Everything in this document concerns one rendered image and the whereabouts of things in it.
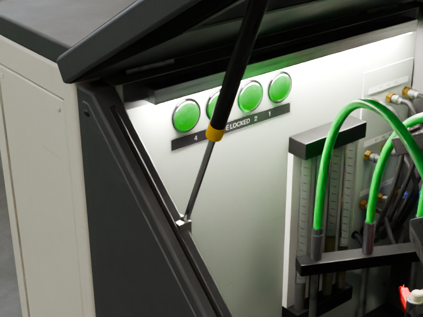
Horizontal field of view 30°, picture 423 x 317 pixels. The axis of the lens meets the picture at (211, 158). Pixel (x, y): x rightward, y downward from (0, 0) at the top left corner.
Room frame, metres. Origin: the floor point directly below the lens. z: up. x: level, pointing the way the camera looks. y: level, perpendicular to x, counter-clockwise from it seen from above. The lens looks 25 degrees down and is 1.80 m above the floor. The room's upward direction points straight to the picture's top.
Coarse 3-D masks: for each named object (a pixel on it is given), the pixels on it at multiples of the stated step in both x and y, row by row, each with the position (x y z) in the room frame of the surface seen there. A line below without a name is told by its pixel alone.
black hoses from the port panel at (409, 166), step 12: (420, 96) 1.30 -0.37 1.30; (396, 168) 1.22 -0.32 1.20; (408, 168) 1.25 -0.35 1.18; (396, 180) 1.22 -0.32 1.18; (408, 180) 1.24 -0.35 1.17; (408, 192) 1.27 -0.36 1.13; (396, 204) 1.24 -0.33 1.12; (384, 216) 1.22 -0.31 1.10; (396, 216) 1.27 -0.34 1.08; (384, 228) 1.25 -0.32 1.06; (396, 228) 1.28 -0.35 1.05; (360, 240) 1.26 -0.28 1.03
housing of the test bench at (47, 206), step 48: (48, 0) 1.21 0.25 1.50; (96, 0) 1.21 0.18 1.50; (0, 48) 1.14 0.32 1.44; (48, 48) 1.02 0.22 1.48; (0, 96) 1.16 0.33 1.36; (48, 96) 1.03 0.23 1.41; (0, 144) 1.18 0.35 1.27; (48, 144) 1.04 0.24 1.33; (48, 192) 1.06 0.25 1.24; (48, 240) 1.07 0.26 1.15; (48, 288) 1.09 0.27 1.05
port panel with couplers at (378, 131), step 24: (384, 72) 1.29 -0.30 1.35; (408, 72) 1.34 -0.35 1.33; (384, 96) 1.30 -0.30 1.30; (408, 96) 1.32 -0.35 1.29; (384, 120) 1.30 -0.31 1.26; (360, 144) 1.26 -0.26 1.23; (384, 144) 1.30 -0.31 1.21; (360, 168) 1.27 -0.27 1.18; (360, 192) 1.27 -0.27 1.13; (384, 192) 1.31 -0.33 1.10; (360, 216) 1.28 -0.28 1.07
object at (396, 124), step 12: (348, 108) 1.00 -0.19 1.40; (372, 108) 0.94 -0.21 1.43; (384, 108) 0.92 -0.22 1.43; (336, 120) 1.04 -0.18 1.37; (396, 120) 0.89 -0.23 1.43; (336, 132) 1.05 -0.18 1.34; (396, 132) 0.88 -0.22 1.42; (408, 132) 0.87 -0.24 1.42; (408, 144) 0.85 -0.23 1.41; (324, 156) 1.07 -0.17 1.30; (420, 156) 0.83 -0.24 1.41; (324, 168) 1.08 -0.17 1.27; (420, 168) 0.82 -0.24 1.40; (324, 180) 1.08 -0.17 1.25; (324, 192) 1.09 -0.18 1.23; (312, 228) 1.09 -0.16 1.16
